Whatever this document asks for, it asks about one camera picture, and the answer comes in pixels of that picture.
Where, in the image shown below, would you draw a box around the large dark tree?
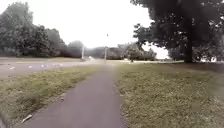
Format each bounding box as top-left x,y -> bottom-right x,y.
129,0 -> 224,64

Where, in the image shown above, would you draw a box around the grass strip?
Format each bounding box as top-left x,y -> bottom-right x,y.
0,64 -> 101,127

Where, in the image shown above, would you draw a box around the pale lamp pole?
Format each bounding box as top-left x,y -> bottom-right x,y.
103,33 -> 110,63

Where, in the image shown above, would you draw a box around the distant bushes and trees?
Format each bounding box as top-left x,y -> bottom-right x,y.
84,42 -> 158,62

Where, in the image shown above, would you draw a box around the grey asphalt path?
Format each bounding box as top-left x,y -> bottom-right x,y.
13,63 -> 128,128

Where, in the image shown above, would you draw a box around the grey asphalt road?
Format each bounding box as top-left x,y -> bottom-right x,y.
0,57 -> 108,80

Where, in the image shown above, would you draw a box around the wide grass field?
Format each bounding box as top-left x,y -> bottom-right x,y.
113,61 -> 224,128

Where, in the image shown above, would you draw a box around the row of dark trees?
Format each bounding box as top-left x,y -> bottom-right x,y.
0,1 -> 86,59

